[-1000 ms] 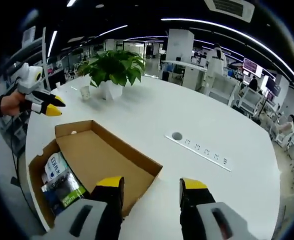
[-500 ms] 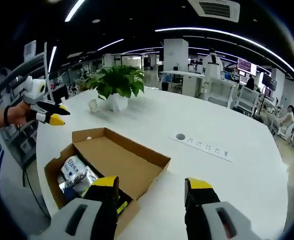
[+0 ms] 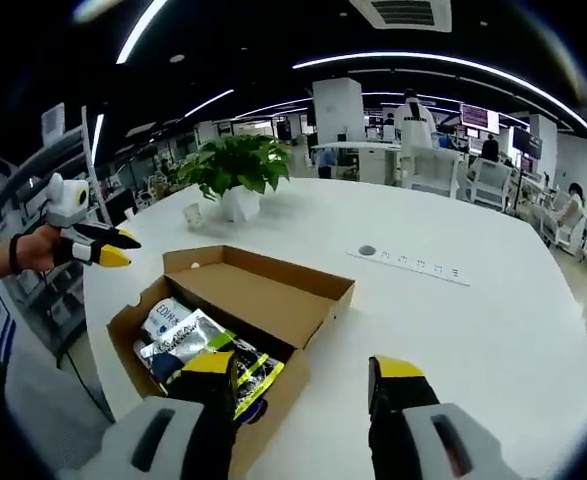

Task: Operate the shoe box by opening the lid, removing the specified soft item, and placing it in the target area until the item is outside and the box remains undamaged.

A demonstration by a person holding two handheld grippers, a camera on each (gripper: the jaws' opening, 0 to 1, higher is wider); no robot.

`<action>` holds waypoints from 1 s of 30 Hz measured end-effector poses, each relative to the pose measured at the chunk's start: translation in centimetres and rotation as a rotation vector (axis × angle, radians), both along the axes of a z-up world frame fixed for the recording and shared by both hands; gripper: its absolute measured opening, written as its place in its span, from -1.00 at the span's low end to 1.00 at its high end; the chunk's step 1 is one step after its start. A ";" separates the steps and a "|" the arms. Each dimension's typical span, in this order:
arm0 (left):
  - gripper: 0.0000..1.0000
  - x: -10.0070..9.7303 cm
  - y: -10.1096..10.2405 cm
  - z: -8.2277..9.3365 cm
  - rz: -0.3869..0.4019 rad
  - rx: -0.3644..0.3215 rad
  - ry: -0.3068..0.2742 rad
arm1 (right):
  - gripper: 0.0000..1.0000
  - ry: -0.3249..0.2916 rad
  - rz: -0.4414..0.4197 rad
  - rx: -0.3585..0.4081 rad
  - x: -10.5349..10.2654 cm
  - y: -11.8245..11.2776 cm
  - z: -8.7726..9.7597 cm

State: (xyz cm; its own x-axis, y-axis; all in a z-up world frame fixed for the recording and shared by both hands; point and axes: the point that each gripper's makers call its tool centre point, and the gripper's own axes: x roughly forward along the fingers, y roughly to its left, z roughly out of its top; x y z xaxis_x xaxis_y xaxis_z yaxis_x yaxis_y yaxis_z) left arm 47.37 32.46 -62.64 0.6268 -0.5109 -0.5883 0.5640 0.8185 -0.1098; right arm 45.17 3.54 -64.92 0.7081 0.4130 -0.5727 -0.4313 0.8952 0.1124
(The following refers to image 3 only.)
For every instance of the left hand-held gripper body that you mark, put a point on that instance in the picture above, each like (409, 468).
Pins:
(65, 200)

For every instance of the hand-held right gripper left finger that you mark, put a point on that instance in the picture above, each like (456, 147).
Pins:
(173, 435)

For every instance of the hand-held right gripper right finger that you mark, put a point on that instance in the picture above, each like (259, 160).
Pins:
(408, 440)

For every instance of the white blue wet wipes pack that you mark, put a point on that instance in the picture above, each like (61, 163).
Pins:
(165, 320)

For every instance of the brown cardboard shoe box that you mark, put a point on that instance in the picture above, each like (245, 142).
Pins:
(273, 300)

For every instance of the person's left hand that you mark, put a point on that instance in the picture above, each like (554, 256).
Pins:
(38, 252)

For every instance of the grey metal shelf rack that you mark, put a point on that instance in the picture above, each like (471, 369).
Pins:
(48, 155)

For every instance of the dark blue pouch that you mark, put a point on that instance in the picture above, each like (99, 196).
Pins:
(165, 364)

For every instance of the black wristband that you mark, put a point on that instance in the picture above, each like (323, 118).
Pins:
(15, 255)

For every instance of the small white cup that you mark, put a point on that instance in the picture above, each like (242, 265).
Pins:
(193, 217)

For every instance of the silver foil sachet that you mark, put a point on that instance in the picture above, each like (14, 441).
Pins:
(193, 337)

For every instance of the black green-edged packet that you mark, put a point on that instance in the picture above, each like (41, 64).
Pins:
(258, 372)

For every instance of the white mesh office chair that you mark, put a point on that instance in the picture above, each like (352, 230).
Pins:
(53, 395)

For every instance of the potted green plant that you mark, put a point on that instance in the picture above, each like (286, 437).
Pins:
(238, 165)

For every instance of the long ceiling light strip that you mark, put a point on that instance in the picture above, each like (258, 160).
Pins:
(140, 32)
(423, 59)

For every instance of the white standing desk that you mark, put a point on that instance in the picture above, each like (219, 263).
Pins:
(353, 155)

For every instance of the ceiling air conditioner vent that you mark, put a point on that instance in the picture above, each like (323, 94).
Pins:
(403, 14)

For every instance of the dark wall screen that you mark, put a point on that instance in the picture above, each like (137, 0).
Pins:
(527, 143)

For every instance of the purple wall screen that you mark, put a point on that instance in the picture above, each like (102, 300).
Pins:
(479, 117)

